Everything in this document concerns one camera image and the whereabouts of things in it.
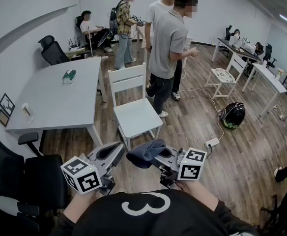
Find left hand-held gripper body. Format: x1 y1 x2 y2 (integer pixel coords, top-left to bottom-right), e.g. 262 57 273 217
60 153 116 197

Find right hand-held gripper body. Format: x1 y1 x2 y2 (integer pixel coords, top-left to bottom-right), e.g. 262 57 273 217
160 147 207 189

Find dark blue wiping cloth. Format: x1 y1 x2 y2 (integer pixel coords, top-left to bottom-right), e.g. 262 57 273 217
125 139 168 169

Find white wooden chair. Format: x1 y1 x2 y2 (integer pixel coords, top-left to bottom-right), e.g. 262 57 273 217
108 62 163 152
204 53 248 100

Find person's right forearm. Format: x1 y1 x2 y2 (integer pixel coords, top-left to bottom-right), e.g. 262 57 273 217
176 180 219 211

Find person's left forearm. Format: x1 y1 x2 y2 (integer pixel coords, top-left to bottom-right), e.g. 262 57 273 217
62 190 105 225

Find white power strip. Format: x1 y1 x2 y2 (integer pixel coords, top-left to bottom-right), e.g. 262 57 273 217
204 137 220 148

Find person's black printed shirt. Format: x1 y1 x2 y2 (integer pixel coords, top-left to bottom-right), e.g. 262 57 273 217
56 189 261 236

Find grey rectangular table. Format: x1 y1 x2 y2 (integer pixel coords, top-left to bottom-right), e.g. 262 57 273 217
4 56 109 148

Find black green helmet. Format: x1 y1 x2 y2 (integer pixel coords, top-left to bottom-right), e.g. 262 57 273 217
220 101 246 130

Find green white tissue packet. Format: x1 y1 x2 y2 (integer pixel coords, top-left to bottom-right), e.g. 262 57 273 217
61 69 77 84

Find clear drinking glass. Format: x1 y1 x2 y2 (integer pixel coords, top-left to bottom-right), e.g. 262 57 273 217
21 102 36 124

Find patterned seat cushion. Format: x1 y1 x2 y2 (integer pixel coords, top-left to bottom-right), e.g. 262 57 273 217
211 67 238 83

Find low brown cabinet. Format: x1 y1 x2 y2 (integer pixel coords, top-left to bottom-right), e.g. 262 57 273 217
64 48 92 60

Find black framed deer picture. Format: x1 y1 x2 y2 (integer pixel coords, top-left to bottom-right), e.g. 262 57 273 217
0 92 16 118

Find white router black antennas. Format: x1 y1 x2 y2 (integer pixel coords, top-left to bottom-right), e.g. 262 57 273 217
68 37 82 52

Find white stand pole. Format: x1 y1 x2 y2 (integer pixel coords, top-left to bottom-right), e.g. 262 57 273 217
86 25 94 57

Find white long desk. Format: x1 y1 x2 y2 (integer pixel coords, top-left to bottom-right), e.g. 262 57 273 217
241 62 287 118

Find light wooden table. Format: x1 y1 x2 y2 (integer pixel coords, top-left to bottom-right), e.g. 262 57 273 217
136 26 154 49

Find white laptop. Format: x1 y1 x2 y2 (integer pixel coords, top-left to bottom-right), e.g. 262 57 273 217
229 35 243 49

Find white printer box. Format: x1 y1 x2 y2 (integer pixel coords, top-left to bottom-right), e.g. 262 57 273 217
240 42 257 54

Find small vase with flower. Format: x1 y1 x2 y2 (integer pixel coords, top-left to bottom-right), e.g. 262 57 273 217
275 68 286 81

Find black backpack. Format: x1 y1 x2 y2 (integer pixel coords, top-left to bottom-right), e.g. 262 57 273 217
109 0 121 33

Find black handheld device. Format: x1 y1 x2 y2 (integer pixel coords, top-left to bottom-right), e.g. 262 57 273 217
131 15 146 27

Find black floor cable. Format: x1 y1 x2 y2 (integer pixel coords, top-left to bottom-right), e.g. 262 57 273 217
204 145 213 161

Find white floor cable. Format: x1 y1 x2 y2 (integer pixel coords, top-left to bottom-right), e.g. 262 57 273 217
179 87 225 142

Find brown picture frame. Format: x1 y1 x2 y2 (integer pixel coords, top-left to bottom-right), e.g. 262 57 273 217
0 109 10 127

